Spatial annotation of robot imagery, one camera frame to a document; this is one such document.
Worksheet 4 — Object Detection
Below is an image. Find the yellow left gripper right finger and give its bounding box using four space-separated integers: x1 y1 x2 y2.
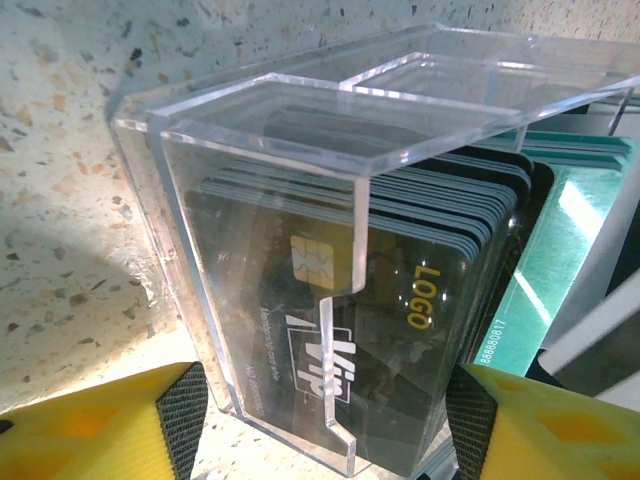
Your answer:
444 362 640 480

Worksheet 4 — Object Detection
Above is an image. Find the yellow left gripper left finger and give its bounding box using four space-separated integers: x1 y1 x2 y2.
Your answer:
0 362 209 480

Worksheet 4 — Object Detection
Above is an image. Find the green chip card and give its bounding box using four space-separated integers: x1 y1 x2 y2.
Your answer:
464 164 626 379

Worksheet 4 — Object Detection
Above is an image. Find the clear acrylic card box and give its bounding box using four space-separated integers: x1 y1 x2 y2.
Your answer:
104 22 640 479

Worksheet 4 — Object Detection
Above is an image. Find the black VIP card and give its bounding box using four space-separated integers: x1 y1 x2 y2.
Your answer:
184 187 521 479

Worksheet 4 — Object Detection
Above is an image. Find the stack of black cards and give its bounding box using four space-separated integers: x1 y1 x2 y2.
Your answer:
199 104 534 261

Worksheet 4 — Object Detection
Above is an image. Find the stack of green cards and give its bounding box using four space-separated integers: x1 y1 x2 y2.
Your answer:
519 129 629 174

